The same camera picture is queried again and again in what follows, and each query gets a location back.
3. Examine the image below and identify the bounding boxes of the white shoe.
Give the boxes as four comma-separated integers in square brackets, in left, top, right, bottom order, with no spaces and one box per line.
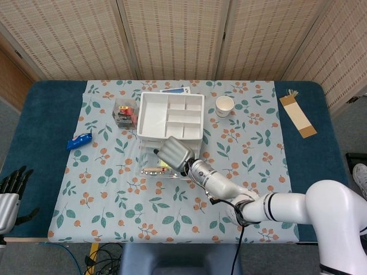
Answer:
[352,163,367,201]

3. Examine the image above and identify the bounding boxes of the white plastic drawer organizer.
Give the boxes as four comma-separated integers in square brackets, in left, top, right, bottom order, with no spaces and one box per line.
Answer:
[136,91,206,155]

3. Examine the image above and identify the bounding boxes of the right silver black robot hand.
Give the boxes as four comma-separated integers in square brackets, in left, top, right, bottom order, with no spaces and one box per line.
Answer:
[153,136,197,172]

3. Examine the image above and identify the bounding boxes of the black floor cables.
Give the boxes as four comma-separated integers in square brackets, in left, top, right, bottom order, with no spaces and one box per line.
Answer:
[84,243,124,275]

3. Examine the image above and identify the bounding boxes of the teal table cover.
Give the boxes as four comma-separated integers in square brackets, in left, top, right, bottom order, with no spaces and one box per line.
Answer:
[0,80,349,244]

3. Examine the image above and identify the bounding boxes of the blue and white card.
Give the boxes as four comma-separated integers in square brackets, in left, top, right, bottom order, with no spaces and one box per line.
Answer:
[159,87,192,95]

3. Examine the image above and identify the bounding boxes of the woven folding screen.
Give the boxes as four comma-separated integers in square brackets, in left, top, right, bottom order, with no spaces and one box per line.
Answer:
[0,0,367,115]

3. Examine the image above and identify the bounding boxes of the clear plastic storage box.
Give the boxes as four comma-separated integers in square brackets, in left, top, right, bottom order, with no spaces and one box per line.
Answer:
[138,140,201,180]

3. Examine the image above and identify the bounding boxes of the blue snack packet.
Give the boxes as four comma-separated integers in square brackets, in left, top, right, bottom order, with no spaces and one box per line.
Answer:
[66,132,93,151]

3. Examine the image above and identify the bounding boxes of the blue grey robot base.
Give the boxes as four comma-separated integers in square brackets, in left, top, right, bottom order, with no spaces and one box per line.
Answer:
[119,243,243,275]

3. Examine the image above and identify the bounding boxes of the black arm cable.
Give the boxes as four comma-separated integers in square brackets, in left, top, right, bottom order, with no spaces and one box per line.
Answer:
[210,197,253,275]

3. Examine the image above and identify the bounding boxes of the white paper cup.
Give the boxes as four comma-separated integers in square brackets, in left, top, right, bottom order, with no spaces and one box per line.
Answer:
[215,96,235,119]

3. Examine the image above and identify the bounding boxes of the wooden door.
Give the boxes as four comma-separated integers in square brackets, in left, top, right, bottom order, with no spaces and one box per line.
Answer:
[0,37,35,112]

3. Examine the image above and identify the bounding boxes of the clear box with red contents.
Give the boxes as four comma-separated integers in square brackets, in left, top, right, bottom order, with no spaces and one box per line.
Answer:
[114,98,141,129]

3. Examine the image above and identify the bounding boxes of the blue floor cable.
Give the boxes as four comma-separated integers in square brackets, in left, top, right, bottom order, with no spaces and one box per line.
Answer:
[38,242,80,275]

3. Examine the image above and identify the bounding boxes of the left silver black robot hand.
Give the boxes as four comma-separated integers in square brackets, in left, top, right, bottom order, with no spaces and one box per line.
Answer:
[0,165,41,234]

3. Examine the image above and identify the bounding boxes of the brown and cream bookmark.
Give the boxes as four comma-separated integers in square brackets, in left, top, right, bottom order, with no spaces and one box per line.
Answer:
[279,89,318,139]

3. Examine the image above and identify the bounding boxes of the floral fruit print tablecloth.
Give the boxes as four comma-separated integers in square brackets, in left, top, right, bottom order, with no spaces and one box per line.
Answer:
[47,79,300,244]

